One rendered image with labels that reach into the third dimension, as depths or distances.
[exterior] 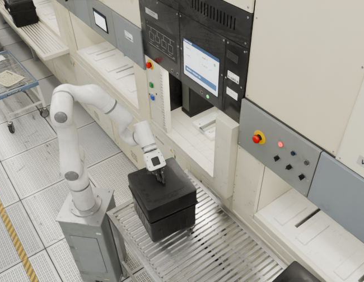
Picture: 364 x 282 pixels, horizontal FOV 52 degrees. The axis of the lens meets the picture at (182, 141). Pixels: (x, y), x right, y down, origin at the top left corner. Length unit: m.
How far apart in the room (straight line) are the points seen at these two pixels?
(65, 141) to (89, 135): 2.08
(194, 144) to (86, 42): 1.73
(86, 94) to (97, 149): 2.09
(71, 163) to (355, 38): 1.41
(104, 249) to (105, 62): 1.73
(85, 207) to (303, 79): 1.45
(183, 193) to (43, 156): 2.23
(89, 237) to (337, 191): 1.48
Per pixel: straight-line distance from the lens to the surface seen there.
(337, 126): 1.44
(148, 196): 1.96
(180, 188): 1.98
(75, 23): 3.66
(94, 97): 1.79
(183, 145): 2.49
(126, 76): 3.24
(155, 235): 2.10
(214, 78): 1.84
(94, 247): 2.50
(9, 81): 4.30
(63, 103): 1.79
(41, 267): 3.14
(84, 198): 2.25
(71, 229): 2.40
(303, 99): 1.49
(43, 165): 3.84
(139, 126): 1.96
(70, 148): 1.98
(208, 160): 2.38
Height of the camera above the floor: 2.56
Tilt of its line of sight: 42 degrees down
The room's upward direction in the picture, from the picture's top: 2 degrees counter-clockwise
